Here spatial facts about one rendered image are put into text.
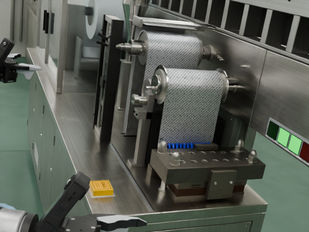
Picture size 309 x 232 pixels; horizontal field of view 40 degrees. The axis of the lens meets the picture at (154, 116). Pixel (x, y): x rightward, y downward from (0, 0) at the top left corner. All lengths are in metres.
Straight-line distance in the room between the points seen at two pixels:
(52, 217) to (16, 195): 2.53
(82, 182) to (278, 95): 0.97
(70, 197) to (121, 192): 0.84
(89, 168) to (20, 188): 1.70
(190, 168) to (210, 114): 0.28
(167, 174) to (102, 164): 0.35
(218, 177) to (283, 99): 0.35
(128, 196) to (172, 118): 0.34
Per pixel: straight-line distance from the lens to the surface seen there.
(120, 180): 1.59
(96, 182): 1.50
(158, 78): 1.55
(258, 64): 1.61
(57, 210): 0.69
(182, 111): 1.59
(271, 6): 1.60
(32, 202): 3.14
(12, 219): 0.72
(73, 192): 0.67
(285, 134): 1.47
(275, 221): 3.40
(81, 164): 1.68
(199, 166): 1.49
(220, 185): 1.54
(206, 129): 1.67
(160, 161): 1.49
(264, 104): 1.57
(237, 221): 1.61
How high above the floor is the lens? 1.65
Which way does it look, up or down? 19 degrees down
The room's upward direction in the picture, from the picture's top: 8 degrees clockwise
